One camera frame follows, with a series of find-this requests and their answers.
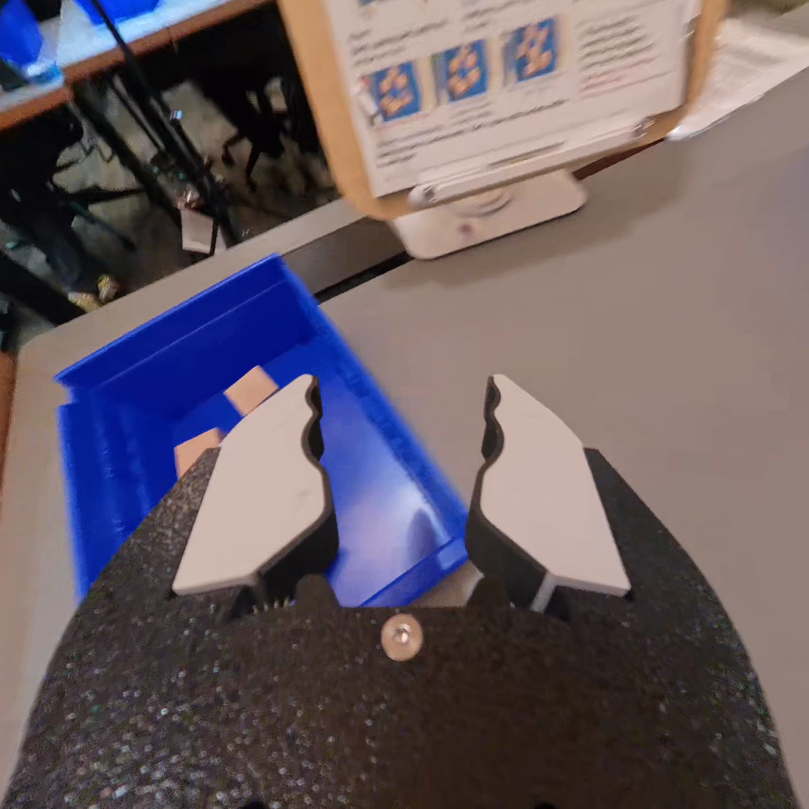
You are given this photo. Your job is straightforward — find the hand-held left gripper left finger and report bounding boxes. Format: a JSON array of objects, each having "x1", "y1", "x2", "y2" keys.
[{"x1": 171, "y1": 374, "x2": 340, "y2": 608}]

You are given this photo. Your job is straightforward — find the blue plastic bin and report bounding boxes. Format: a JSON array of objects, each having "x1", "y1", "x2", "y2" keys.
[{"x1": 54, "y1": 253, "x2": 471, "y2": 609}]

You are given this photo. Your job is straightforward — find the printed instruction sheet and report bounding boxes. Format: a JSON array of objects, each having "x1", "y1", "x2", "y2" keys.
[{"x1": 325, "y1": 0, "x2": 704, "y2": 200}]

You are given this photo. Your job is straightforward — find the wooden edged office desk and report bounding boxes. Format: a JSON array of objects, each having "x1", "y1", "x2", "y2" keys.
[{"x1": 0, "y1": 0, "x2": 279, "y2": 130}]

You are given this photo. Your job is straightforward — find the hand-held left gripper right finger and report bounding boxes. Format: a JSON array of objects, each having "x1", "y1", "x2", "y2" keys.
[{"x1": 466, "y1": 374, "x2": 633, "y2": 614}]

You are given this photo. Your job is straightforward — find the laminated paper sheet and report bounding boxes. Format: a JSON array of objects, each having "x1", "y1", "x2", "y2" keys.
[{"x1": 667, "y1": 16, "x2": 809, "y2": 141}]

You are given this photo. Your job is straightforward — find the instruction sheet on wooden stand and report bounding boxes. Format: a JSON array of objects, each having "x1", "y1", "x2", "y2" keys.
[{"x1": 278, "y1": 0, "x2": 728, "y2": 261}]

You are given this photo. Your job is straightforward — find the blue-striped wooden cube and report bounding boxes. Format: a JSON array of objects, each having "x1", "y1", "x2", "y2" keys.
[
  {"x1": 223, "y1": 364, "x2": 280, "y2": 418},
  {"x1": 174, "y1": 428, "x2": 226, "y2": 479}
]

